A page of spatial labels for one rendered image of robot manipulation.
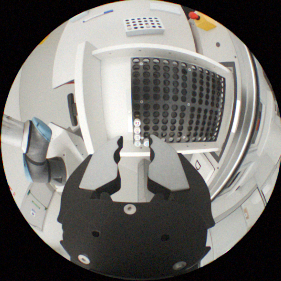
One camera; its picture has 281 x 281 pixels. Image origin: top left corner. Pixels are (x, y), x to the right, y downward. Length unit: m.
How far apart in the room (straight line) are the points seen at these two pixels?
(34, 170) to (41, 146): 0.11
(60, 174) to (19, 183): 2.96
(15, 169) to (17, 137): 2.91
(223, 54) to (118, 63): 0.29
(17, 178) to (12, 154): 0.61
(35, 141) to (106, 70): 0.31
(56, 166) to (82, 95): 0.36
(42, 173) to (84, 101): 0.35
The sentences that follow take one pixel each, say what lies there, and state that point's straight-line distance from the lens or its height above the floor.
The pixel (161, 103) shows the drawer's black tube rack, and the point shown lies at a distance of 0.19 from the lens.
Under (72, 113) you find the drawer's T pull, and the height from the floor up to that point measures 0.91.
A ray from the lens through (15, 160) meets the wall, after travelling 3.24.
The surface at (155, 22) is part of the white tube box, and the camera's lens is 0.40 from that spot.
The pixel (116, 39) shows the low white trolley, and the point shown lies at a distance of 0.39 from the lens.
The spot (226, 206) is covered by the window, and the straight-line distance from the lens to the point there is 0.34.
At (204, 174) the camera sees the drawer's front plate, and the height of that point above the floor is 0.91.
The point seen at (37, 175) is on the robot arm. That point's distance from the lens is 0.45.
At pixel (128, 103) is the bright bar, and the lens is 0.24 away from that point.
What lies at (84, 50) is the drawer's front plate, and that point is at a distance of 0.21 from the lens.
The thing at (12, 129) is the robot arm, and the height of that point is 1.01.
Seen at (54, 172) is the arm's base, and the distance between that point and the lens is 0.48.
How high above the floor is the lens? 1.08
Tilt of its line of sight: 61 degrees down
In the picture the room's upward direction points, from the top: 177 degrees clockwise
